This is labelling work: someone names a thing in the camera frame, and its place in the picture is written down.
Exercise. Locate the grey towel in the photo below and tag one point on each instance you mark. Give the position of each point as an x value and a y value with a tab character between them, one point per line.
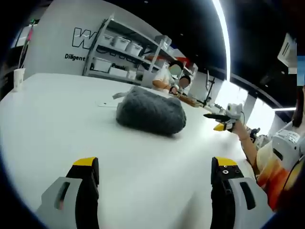
152	114

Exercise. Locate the wooden tray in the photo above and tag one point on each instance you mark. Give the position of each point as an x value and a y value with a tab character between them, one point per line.
190	100

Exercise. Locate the white grey chest device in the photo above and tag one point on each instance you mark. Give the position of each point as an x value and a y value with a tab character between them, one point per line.
284	148

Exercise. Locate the ceiling light strip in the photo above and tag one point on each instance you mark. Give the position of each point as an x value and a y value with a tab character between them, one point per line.
225	35

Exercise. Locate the ceiling air vent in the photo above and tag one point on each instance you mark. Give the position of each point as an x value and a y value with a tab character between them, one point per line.
287	51

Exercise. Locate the clear plastic box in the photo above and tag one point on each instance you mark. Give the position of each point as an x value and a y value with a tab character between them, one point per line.
163	41

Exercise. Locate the grey metal shelf rack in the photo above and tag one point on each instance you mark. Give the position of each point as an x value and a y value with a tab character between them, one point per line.
147	45

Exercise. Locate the white paper sheet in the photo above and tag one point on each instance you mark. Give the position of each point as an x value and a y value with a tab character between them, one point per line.
107	103

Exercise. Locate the group of white storage boxes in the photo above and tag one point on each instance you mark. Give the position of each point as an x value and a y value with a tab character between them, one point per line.
120	43

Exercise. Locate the white paper cup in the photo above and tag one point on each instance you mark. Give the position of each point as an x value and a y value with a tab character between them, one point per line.
19	80

